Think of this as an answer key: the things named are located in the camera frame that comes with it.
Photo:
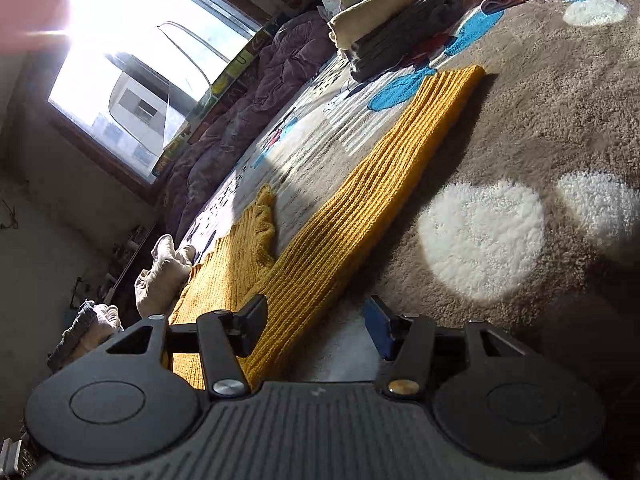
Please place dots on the grey and pink clothes heap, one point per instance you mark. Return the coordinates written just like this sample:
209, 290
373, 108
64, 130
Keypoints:
93, 325

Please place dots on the window with metal rail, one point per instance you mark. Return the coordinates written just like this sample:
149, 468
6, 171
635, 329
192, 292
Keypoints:
138, 70

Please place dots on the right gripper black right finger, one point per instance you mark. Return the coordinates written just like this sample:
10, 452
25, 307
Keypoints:
419, 356

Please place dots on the yellow knitted sweater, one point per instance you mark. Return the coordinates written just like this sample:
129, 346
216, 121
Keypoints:
308, 277

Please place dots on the folded dark grey garment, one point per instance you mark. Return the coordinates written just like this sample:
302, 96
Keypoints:
387, 45

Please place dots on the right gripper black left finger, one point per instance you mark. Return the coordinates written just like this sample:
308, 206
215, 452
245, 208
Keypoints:
219, 338

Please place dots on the Mickey Mouse plush blanket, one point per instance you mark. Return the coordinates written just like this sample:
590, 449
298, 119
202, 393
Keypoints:
526, 217

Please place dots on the purple quilted comforter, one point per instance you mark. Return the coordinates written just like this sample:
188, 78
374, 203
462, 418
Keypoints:
298, 50

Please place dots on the cream bundled garment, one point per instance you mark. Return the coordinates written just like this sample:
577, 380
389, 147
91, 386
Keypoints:
156, 289

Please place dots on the folded cream garment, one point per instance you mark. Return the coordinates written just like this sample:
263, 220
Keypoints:
364, 17

